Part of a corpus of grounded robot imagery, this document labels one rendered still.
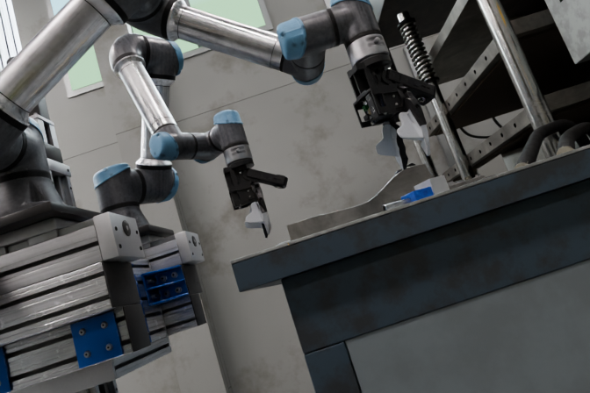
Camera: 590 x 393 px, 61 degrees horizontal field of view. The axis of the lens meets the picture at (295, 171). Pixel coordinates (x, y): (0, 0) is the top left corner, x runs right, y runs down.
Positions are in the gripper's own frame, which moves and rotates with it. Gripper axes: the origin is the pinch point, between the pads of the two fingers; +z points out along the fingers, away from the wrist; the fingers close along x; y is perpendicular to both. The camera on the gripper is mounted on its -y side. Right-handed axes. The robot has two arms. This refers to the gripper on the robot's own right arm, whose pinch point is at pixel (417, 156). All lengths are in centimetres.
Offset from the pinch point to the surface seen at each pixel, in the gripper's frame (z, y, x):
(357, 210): 3.2, -2.7, -31.4
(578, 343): 31.5, 10.9, 28.4
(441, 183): 6.4, -0.8, 2.6
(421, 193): 7.1, 3.7, 2.2
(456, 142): -20, -93, -87
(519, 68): -22, -61, -20
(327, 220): 3.3, 4.6, -34.5
